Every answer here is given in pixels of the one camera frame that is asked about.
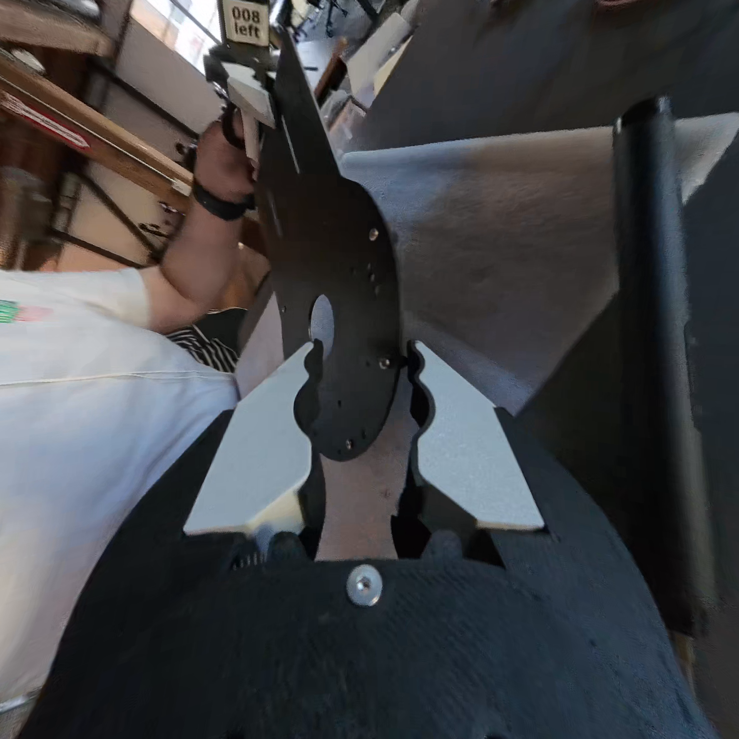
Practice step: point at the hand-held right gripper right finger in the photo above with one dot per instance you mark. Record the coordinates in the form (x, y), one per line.
(473, 462)

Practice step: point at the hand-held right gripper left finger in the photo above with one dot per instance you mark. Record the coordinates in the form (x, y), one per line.
(254, 462)

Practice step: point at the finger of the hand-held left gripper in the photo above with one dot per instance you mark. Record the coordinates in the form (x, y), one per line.
(254, 98)

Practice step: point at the black metal base plate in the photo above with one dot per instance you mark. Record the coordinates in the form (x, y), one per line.
(335, 260)

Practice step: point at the black electric screwdriver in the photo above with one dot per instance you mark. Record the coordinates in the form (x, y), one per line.
(652, 346)

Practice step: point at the person's left forearm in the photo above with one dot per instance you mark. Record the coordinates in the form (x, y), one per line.
(202, 265)

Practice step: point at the person's left hand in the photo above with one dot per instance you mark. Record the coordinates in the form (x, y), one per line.
(222, 167)

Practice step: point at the black wrist band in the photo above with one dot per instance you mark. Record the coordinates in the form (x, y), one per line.
(222, 206)

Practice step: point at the black white striped cloth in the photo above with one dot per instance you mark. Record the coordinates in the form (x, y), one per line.
(208, 349)

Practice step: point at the red white label sign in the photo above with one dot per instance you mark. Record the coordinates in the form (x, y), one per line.
(52, 124)

